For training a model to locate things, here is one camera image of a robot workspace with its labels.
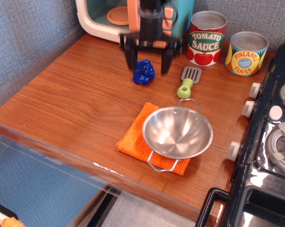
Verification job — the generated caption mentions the black toy stove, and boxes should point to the black toy stove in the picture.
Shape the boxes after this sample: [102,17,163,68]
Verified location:
[196,43,285,227]

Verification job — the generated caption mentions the green handled toy spatula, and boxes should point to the green handled toy spatula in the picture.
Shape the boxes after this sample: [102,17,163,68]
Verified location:
[177,66,202,99]

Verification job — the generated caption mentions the blue toy blueberries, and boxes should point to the blue toy blueberries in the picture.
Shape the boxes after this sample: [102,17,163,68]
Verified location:
[133,59,155,85]

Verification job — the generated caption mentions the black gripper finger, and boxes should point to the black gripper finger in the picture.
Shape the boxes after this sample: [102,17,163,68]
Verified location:
[161,49,174,75]
[124,46,138,70]

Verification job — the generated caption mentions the tomato sauce can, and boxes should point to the tomato sauce can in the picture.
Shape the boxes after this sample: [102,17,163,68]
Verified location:
[187,11,227,66]

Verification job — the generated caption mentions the pineapple slices can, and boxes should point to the pineapple slices can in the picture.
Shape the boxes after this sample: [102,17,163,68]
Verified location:
[225,31,269,76]

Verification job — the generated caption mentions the clear acrylic barrier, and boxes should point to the clear acrylic barrier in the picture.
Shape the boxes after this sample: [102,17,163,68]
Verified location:
[0,125,195,227]

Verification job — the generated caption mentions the orange black object corner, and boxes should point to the orange black object corner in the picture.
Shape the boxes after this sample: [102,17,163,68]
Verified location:
[0,205,25,227]

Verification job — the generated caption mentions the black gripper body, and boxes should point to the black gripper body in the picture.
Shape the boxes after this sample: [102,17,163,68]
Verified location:
[120,8,183,56]

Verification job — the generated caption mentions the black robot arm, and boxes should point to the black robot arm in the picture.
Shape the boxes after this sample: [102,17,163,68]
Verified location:
[119,0,182,75]

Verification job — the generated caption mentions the toy microwave oven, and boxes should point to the toy microwave oven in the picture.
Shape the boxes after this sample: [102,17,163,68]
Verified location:
[76,0,194,43]

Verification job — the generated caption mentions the orange microfibre cloth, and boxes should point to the orange microfibre cloth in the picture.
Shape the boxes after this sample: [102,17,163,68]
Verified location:
[116,102,190,175]

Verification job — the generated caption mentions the steel two-handled bowl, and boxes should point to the steel two-handled bowl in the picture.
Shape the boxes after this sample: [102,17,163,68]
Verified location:
[142,98,214,172]

